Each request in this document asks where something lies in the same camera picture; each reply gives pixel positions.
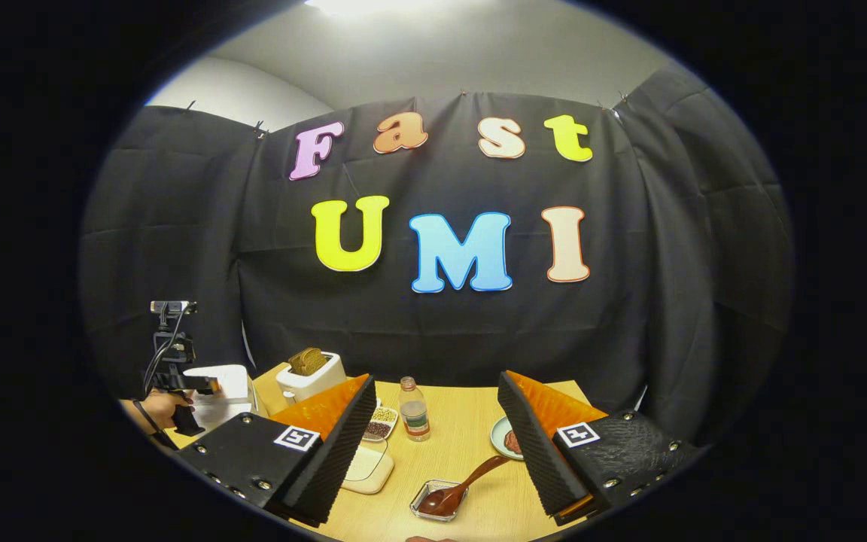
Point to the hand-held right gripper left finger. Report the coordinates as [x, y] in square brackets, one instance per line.
[332, 459]

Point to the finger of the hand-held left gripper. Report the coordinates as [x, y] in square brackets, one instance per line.
[200, 384]

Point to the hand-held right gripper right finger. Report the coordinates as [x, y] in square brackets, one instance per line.
[539, 452]

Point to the white rice cooker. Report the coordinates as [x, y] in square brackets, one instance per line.
[223, 380]

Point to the cream rice box clear lid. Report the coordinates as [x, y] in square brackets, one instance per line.
[369, 470]

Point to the brown wooden spoon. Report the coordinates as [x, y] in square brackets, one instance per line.
[448, 497]

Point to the red meat piece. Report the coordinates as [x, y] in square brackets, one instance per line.
[512, 443]

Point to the pale green plate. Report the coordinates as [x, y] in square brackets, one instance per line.
[497, 440]

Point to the white divided bean dish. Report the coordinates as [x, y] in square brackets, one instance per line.
[379, 427]

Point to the white toaster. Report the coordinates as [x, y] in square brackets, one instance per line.
[317, 382]

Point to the clear plastic bottle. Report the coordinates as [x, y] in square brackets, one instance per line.
[415, 414]

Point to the brown bread slice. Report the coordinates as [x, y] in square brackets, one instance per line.
[299, 363]
[317, 360]

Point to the black backdrop cloth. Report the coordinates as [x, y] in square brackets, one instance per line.
[441, 331]

